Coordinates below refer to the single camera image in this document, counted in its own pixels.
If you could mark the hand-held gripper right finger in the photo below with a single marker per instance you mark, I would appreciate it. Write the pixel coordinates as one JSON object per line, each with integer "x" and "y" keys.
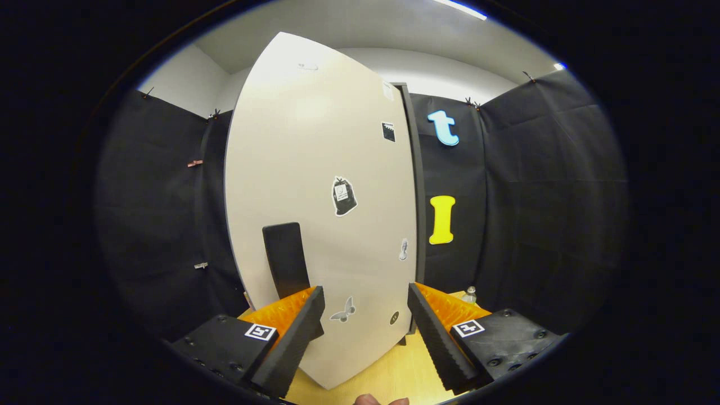
{"x": 436, "y": 337}

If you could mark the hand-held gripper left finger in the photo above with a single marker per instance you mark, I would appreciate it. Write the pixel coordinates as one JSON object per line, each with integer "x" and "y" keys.
{"x": 292, "y": 337}

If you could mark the beige shoe cabinet door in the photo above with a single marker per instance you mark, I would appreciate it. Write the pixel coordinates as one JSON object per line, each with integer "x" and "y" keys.
{"x": 304, "y": 157}

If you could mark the green label plastic bottle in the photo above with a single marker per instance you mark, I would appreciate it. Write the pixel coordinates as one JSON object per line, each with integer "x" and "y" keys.
{"x": 469, "y": 294}

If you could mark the black backdrop cloth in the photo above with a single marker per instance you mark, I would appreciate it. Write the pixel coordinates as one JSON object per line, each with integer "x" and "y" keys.
{"x": 534, "y": 197}

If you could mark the ceiling light strip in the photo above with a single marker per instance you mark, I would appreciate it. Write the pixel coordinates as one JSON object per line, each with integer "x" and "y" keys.
{"x": 461, "y": 8}

